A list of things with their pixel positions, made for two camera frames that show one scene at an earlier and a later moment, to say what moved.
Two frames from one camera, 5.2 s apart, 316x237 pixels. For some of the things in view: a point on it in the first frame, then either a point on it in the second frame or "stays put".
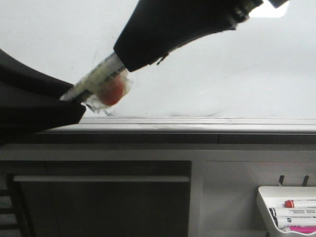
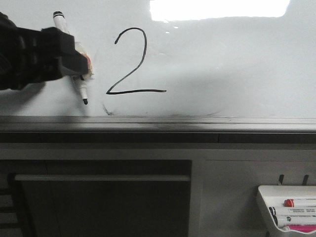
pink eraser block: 303,229 stays put
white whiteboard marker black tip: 103,87 to 78,81
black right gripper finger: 155,28 to 28,55
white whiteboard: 266,69 stays put
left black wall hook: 281,179 stays put
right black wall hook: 305,181 stays put
